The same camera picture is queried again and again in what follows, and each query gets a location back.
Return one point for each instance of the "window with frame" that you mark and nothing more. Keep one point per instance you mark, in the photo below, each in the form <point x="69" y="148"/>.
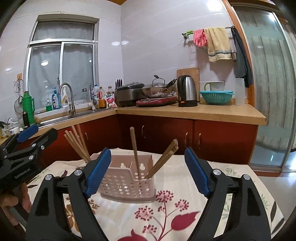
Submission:
<point x="62" y="51"/>

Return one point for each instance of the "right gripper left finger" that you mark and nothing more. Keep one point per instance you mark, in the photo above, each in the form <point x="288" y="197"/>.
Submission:
<point x="48" y="219"/>

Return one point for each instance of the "person's left hand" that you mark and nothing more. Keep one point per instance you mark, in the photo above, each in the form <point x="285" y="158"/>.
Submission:
<point x="9" y="200"/>

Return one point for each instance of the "white spray bottle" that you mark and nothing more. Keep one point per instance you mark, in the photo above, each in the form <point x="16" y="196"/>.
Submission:
<point x="64" y="98"/>

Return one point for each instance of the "red kitchen cabinets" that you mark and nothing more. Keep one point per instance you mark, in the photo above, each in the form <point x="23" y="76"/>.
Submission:
<point x="225" y="141"/>

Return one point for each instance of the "pink rubber glove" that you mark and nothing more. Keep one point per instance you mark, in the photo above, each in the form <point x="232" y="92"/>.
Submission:
<point x="199" y="38"/>

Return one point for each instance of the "wooden cutting board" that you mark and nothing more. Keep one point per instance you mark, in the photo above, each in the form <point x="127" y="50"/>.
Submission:
<point x="195" y="74"/>

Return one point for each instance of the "red white snack bag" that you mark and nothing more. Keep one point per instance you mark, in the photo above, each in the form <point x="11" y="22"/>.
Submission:
<point x="110" y="100"/>

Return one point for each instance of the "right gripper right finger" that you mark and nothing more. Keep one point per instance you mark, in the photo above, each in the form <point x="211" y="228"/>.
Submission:
<point x="247" y="218"/>

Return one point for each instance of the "wooden chopstick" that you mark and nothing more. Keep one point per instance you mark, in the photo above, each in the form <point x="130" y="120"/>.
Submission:
<point x="82" y="140"/>
<point x="134" y="146"/>
<point x="173" y="143"/>
<point x="161" y="162"/>
<point x="78" y="144"/>

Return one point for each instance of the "black knife block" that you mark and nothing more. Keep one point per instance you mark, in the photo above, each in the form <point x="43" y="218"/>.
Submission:
<point x="118" y="85"/>

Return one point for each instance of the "teal plastic colander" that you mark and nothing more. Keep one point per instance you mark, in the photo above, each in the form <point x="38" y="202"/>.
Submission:
<point x="217" y="97"/>

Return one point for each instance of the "white plastic cup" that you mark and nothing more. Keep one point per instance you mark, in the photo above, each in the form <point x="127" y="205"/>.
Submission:
<point x="239" y="92"/>

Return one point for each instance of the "steel wok with lid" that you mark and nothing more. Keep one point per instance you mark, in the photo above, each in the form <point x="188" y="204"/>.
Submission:
<point x="158" y="88"/>

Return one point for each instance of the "small green soap bottle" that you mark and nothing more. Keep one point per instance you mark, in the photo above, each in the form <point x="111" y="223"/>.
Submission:
<point x="48" y="105"/>

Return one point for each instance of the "red induction cooktop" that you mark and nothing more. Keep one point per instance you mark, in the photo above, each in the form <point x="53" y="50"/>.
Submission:
<point x="153" y="102"/>

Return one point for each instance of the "black rice cooker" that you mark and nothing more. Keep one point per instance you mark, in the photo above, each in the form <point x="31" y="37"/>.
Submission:
<point x="129" y="94"/>

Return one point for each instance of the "steel electric kettle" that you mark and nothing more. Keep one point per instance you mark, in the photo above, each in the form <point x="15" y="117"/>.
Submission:
<point x="187" y="94"/>

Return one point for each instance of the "yellow hanging towel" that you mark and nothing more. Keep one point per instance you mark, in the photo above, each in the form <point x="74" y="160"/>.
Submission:
<point x="218" y="44"/>

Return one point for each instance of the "orange oil bottle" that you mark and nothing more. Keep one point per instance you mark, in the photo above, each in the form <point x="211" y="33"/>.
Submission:
<point x="102" y="101"/>

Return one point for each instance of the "glass sliding door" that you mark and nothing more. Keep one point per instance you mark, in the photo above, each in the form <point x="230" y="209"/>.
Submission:
<point x="271" y="51"/>

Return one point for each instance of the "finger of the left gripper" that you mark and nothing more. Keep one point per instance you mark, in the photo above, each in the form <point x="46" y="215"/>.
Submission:
<point x="27" y="133"/>
<point x="43" y="141"/>

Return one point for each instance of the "blue detergent bottle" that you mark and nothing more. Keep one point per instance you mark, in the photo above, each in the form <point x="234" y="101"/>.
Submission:
<point x="56" y="99"/>

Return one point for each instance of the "green thermos jug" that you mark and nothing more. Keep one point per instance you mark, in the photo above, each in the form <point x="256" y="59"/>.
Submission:
<point x="28" y="104"/>

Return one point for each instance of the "dark grey hanging cloth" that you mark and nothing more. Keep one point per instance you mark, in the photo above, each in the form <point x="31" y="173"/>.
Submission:
<point x="243" y="68"/>

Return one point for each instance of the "wooden countertop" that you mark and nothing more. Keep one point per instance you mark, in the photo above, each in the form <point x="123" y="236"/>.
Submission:
<point x="245" y="114"/>

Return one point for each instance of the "pink perforated utensil holder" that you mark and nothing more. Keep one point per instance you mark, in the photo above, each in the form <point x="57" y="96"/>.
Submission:
<point x="123" y="182"/>

